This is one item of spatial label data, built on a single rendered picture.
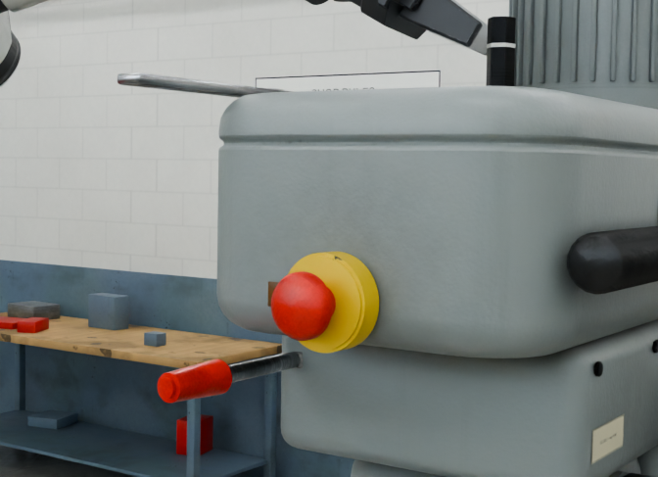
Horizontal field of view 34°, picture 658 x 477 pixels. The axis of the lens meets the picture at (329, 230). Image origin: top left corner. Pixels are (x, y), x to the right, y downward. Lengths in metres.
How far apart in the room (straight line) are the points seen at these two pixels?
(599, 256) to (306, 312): 0.17
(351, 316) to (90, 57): 6.62
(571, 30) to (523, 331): 0.43
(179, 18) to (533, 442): 6.10
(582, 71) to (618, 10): 0.06
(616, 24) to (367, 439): 0.43
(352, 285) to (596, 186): 0.16
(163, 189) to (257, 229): 6.05
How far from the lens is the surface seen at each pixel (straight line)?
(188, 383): 0.70
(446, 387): 0.75
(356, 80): 5.92
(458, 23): 0.84
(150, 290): 6.84
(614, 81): 1.00
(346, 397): 0.79
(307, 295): 0.62
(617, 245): 0.62
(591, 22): 1.00
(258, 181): 0.70
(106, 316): 6.67
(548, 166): 0.63
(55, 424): 7.03
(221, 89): 0.75
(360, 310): 0.64
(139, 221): 6.89
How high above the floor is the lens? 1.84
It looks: 3 degrees down
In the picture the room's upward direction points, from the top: 1 degrees clockwise
